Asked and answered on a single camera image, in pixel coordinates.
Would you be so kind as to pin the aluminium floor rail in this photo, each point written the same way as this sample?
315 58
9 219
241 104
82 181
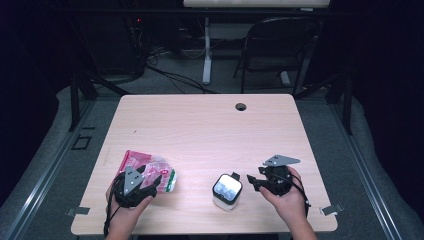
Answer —
378 196
36 196

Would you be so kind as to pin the black folding chair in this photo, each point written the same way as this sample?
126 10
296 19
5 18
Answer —
280 36

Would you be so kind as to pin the dark computer tower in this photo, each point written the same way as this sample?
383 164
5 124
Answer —
116 46

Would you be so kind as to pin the person's left hand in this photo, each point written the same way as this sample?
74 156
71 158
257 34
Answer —
125 216

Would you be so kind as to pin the white desk leg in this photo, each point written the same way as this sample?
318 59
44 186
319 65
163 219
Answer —
285 79
207 66

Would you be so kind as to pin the grey metal table bracket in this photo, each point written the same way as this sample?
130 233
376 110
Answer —
331 209
78 211

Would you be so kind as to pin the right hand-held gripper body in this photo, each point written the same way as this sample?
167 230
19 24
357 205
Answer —
278 180

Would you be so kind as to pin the person's right hand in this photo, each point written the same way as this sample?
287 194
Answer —
290 210

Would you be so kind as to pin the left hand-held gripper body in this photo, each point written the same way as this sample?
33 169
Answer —
131 183

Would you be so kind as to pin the black metal stand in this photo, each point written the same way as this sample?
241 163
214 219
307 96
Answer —
74 106
347 110

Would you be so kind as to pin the small white box device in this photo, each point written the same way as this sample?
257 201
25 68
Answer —
227 190

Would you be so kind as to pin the red and white plastic bag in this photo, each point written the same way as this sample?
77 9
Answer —
136 160

